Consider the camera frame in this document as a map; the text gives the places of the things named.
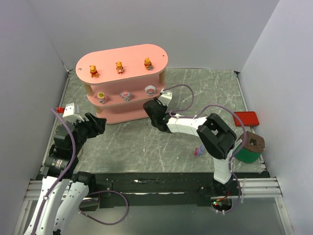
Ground small purple bunny toy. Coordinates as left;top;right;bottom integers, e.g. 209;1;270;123
194;144;204;157

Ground pink three-tier wooden shelf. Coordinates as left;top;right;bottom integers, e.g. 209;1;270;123
75;44;168;124

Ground green brown tape roll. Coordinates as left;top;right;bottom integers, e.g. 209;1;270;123
235;131;265;164

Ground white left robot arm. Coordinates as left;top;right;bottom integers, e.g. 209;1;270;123
25;113;107;235

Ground black base frame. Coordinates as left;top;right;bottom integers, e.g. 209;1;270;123
66;171;245;209

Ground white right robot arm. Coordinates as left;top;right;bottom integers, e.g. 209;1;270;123
143;98;237;185

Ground red box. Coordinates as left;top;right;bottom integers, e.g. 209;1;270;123
234;111;260;127

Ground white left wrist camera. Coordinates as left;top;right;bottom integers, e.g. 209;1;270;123
62;103;84;123

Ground orange bear toy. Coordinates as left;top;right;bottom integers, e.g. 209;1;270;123
144;57;153;70
89;65;99;77
115;62;124;74

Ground pink cloud toy blue bows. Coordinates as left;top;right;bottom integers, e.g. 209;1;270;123
120;91;132;102

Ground beige round disc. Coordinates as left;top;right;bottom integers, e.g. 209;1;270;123
77;149;83;158

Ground pink cup toy yellow top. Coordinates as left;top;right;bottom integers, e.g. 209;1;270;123
96;92;108;104

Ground pink white frilly toy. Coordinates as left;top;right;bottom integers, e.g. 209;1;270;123
144;85;156;97

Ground purple loose cable loop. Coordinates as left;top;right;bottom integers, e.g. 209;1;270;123
77;190;129;225

